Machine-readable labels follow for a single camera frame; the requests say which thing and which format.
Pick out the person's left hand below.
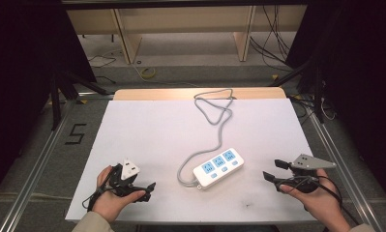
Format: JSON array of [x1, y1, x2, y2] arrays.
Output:
[[92, 165, 147, 224]]

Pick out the thin black floor cable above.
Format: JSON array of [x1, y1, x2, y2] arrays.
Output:
[[87, 53, 118, 70]]

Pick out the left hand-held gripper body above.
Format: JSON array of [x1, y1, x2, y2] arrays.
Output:
[[108, 158, 140, 197]]

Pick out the aluminium rail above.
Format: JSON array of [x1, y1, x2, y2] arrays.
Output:
[[304, 101, 376, 232], [0, 99, 77, 232]]

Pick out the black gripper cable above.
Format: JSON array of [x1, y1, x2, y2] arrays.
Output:
[[305, 175, 362, 226], [81, 166, 118, 214]]

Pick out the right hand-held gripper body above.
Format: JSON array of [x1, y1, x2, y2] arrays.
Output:
[[284, 153, 338, 194]]

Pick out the white power strip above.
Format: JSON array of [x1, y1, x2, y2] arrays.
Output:
[[193, 147, 246, 190]]

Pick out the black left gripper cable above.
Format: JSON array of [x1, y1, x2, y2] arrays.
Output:
[[81, 166, 118, 214]]

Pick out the grey power strip cable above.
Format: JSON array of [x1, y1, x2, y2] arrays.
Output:
[[176, 88, 235, 189]]

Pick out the white board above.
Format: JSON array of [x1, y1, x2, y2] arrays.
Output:
[[65, 98, 317, 224]]

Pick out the wooden shelf frame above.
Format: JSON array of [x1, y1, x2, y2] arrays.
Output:
[[66, 4, 309, 66]]

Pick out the bundle of black cables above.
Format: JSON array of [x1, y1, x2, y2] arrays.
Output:
[[249, 4, 295, 72]]

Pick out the person's right hand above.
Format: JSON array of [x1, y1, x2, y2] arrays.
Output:
[[279, 168, 347, 224]]

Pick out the dark curtain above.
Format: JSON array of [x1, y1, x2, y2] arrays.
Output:
[[0, 0, 98, 202], [284, 0, 386, 209]]

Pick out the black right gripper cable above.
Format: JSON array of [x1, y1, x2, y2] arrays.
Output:
[[305, 175, 362, 226]]

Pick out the black metal stand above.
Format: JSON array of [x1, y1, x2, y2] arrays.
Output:
[[270, 57, 328, 125], [49, 70, 115, 131]]

